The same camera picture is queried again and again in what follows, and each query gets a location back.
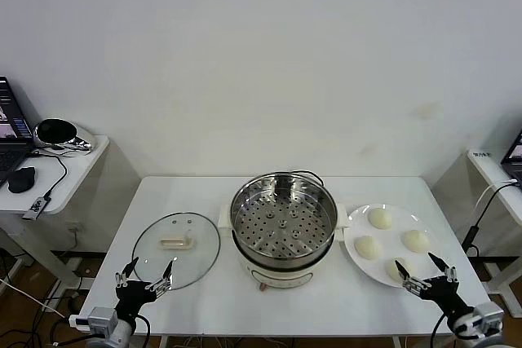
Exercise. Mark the white steamed baozi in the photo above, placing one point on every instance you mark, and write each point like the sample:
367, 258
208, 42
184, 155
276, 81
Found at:
416, 240
380, 218
393, 272
367, 248

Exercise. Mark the black open laptop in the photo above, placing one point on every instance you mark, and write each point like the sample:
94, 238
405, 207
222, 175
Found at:
8, 152
514, 156

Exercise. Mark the white round plate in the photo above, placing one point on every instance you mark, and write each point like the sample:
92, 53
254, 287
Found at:
391, 242

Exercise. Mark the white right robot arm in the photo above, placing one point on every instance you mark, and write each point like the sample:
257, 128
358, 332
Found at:
465, 329

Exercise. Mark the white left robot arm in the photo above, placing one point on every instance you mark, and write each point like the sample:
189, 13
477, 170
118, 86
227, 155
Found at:
120, 333

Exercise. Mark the grey usb hub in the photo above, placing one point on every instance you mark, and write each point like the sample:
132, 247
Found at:
36, 206

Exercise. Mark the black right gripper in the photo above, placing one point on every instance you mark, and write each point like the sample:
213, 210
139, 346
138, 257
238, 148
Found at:
442, 293

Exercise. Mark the black computer mouse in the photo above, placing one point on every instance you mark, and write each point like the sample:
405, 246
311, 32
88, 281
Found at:
22, 180

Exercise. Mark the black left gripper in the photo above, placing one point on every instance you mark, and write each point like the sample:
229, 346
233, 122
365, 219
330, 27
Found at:
130, 297

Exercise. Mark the glass pot lid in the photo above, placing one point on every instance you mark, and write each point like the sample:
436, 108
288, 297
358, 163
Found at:
175, 242

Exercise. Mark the perforated steel steamer basket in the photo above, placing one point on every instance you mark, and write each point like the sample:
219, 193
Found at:
281, 225

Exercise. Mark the white side table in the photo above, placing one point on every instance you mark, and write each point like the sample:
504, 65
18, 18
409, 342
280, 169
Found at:
81, 168
487, 164

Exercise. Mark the chrome and black headset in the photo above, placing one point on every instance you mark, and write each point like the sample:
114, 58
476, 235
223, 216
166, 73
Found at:
53, 132

